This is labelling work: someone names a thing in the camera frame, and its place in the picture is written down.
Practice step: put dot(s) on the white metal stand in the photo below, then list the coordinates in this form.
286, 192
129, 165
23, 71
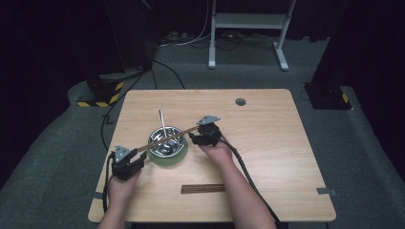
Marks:
248, 20

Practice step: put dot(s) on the steel spoon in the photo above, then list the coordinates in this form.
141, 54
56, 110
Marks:
163, 122

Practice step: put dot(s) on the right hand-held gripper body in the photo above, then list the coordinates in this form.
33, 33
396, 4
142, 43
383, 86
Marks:
210, 132

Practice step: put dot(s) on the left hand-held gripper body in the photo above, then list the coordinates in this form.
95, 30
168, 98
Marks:
122, 167

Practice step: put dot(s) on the black stand with striped base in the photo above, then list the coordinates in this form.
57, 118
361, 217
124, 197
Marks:
105, 92
328, 97

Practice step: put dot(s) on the power strip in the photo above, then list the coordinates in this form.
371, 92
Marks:
176, 36

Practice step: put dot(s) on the person's right hand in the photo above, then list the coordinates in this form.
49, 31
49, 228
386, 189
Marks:
218, 152

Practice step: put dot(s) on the brown wooden chopstick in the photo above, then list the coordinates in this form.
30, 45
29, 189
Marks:
168, 138

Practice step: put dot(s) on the row of brown chopsticks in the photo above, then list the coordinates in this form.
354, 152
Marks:
203, 188

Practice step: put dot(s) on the steel bowl with green base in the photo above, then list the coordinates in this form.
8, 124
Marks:
167, 149

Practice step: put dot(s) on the grey tape piece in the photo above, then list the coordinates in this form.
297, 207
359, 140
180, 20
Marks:
95, 195
326, 191

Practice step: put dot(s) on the person's left hand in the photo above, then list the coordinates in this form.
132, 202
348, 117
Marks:
121, 191

